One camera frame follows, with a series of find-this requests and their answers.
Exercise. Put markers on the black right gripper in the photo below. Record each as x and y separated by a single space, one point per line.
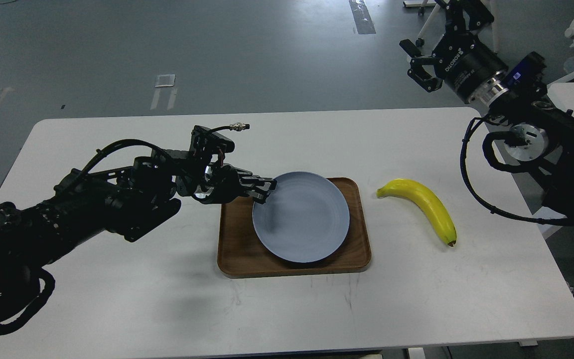
460 60

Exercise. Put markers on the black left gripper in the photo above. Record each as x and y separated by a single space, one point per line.
221 185

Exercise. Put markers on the light blue plate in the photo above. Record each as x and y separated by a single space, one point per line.
305 220

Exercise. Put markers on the yellow banana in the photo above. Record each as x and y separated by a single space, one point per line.
424 198

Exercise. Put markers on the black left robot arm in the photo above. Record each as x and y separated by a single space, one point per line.
129 187

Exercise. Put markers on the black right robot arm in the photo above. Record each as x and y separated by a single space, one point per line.
539 139

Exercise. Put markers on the brown wooden tray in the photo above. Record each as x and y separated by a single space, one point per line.
240 254

